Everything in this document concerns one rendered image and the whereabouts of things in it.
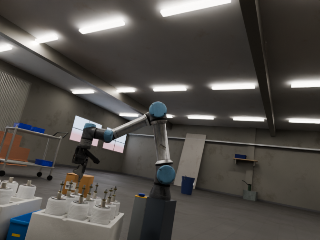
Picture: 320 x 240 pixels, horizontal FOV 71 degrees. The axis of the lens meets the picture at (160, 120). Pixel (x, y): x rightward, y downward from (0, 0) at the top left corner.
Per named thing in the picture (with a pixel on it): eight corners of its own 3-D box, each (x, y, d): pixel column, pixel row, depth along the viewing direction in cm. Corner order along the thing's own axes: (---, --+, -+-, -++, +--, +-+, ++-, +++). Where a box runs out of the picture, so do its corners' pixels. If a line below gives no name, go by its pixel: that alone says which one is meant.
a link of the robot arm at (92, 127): (96, 123, 146) (83, 121, 146) (92, 140, 143) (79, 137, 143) (98, 125, 154) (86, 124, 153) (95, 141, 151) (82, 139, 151)
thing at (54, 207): (47, 231, 119) (56, 196, 123) (63, 235, 116) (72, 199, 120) (34, 235, 110) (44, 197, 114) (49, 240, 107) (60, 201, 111)
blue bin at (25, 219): (35, 229, 139) (40, 209, 142) (52, 233, 139) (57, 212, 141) (1, 245, 110) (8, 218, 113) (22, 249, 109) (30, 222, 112)
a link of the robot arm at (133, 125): (159, 107, 174) (100, 133, 167) (160, 104, 164) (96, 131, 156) (165, 121, 172) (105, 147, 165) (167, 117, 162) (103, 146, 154)
